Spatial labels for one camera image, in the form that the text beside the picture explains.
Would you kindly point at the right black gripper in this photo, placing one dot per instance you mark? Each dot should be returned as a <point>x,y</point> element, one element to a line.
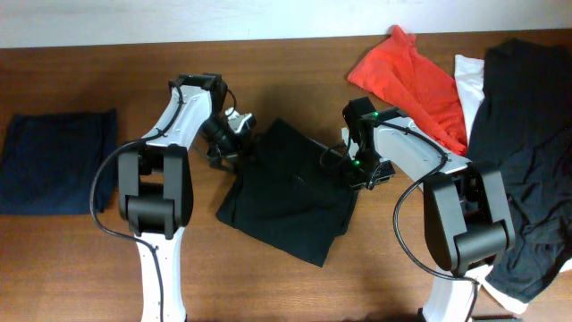
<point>357,180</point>

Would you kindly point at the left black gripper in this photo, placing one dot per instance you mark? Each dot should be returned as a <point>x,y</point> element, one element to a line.
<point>236,149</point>

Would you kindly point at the black shorts white lining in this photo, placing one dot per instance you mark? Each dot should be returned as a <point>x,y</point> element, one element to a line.
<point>283,197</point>

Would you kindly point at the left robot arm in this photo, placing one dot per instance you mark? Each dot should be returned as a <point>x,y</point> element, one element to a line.
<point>155,189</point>

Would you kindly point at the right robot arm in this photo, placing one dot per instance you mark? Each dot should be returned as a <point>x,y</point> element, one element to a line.
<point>467,223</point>

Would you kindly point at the orange red garment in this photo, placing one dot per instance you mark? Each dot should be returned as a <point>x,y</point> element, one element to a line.
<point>396,73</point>

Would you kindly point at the white garment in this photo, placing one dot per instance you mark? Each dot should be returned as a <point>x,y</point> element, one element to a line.
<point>469,79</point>

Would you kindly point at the black garment pile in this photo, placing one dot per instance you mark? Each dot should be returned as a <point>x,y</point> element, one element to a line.
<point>523,126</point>

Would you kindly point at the folded navy blue cloth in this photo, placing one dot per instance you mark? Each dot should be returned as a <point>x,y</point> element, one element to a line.
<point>49,161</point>

